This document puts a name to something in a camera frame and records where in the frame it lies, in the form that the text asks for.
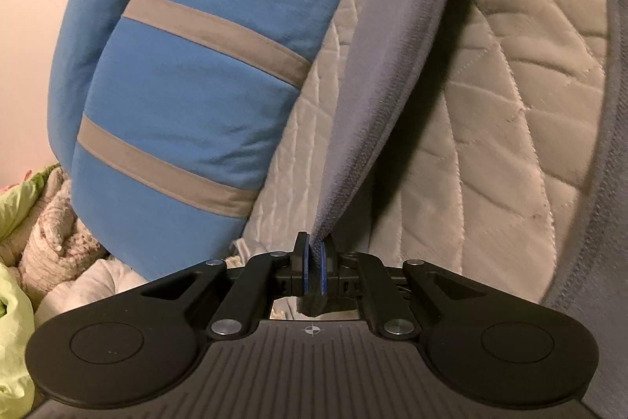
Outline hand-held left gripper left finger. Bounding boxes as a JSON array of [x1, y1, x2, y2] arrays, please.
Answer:
[[140, 231, 315, 342]]

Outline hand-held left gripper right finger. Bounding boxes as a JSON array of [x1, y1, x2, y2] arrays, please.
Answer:
[[314, 238, 487, 342]]

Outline grey sweatshirt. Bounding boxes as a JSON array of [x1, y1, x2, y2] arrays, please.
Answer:
[[319, 0, 628, 419]]

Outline blue pillow with grey stripes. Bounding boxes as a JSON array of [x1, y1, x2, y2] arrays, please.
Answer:
[[69, 0, 352, 283]]

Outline white quilted comforter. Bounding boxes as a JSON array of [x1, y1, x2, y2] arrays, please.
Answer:
[[37, 254, 153, 318]]

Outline grey quilted bedspread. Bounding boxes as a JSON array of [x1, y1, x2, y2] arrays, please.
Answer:
[[230, 0, 624, 326]]

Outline beige knitted blanket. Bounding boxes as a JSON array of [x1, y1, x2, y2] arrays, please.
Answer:
[[17, 166, 113, 298]]

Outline light green cloth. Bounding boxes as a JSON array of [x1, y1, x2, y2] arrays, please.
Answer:
[[0, 164, 66, 419]]

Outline plain blue pillow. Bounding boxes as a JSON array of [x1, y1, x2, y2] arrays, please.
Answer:
[[46, 0, 180, 169]]

